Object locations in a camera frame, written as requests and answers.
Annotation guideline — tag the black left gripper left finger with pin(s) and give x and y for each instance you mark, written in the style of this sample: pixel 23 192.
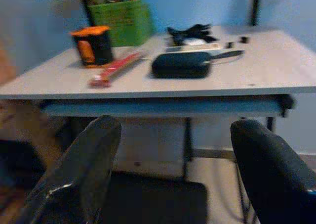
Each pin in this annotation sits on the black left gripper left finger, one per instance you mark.
pixel 79 164

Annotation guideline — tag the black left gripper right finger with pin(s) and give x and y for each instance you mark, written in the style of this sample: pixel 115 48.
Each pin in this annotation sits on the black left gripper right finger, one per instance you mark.
pixel 274 169

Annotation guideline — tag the brown wooden furniture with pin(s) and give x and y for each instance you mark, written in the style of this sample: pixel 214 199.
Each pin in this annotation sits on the brown wooden furniture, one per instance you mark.
pixel 24 125

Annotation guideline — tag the black padded stool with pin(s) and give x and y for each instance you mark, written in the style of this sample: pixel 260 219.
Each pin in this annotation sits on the black padded stool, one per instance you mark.
pixel 158 201

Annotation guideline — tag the red packaged item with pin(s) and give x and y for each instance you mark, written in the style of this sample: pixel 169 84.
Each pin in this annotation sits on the red packaged item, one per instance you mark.
pixel 116 69

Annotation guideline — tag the orange and black container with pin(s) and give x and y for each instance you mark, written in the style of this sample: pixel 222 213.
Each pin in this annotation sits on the orange and black container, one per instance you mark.
pixel 95 47

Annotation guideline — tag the small black clip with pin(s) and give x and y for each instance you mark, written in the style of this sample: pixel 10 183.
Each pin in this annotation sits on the small black clip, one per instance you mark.
pixel 244 40
pixel 229 45

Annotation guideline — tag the black hard case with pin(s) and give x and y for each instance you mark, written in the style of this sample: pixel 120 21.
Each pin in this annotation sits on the black hard case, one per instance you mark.
pixel 180 65

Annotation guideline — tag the white remote control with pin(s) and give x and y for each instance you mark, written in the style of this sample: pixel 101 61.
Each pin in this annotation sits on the white remote control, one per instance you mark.
pixel 195 47

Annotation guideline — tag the green storage box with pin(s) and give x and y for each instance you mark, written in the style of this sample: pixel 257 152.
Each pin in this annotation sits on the green storage box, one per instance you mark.
pixel 123 23

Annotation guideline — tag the small white box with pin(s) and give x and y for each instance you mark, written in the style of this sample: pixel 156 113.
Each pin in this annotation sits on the small white box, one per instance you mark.
pixel 195 41

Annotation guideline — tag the light wood desk black frame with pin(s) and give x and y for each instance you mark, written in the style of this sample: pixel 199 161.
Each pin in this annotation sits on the light wood desk black frame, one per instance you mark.
pixel 266 68

